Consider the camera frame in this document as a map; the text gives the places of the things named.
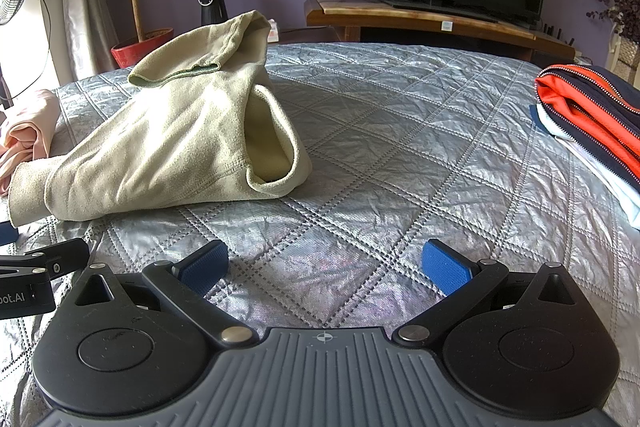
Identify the wooden television stand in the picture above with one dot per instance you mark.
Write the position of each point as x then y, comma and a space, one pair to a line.
350, 14

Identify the black cylindrical speaker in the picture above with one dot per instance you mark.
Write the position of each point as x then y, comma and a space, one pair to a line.
215, 7

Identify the pink garment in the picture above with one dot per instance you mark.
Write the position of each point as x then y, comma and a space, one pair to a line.
25, 132

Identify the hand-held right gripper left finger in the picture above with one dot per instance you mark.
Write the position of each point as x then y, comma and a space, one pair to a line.
202, 267

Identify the white folded garment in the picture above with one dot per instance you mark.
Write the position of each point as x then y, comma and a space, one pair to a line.
600, 172

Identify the pale green fleece sweater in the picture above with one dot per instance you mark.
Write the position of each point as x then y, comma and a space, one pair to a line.
175, 132

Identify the white wicker plant stand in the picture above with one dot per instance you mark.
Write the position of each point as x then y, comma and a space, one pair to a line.
631, 57

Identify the black router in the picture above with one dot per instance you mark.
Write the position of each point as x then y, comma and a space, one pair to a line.
550, 32

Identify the grey silky curtain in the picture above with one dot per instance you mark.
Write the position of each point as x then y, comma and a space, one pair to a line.
85, 17

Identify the grey quilted bedspread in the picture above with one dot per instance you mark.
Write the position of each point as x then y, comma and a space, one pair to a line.
400, 157

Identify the blue folded garment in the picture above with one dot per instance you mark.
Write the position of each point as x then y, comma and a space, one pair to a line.
542, 119

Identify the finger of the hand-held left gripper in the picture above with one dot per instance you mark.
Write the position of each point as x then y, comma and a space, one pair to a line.
65, 253

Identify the orange tissue box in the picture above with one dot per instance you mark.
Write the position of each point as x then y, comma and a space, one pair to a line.
273, 34

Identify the small white label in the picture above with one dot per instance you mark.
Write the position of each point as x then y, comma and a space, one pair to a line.
446, 26

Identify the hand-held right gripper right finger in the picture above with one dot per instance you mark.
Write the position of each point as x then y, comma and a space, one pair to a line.
445, 264

